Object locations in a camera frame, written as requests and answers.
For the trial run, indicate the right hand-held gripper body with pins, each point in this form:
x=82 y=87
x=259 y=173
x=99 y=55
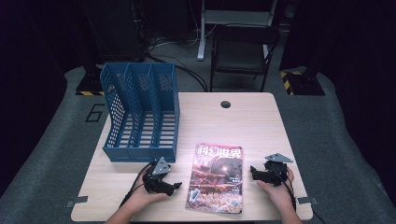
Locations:
x=274 y=174

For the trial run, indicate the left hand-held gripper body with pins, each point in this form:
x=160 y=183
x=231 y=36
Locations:
x=155 y=179

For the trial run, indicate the red cover magazine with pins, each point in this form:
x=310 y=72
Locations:
x=214 y=180

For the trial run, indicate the blue plastic file rack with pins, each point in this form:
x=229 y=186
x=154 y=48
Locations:
x=140 y=124

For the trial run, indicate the person's right hand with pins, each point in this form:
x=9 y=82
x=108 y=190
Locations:
x=280 y=196

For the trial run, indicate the person's left hand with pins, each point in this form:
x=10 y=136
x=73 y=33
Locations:
x=141 y=199

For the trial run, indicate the grey tape strip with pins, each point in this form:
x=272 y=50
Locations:
x=76 y=201
x=307 y=200

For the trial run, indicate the black striped stand base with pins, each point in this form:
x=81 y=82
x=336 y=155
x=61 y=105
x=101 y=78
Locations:
x=90 y=84
x=303 y=84

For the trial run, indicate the black folding chair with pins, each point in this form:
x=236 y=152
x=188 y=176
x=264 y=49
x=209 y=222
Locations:
x=243 y=56

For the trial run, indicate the black cabinet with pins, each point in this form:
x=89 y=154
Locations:
x=115 y=31

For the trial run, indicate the white metal desk frame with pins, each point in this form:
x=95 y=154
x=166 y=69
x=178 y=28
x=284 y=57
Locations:
x=201 y=37

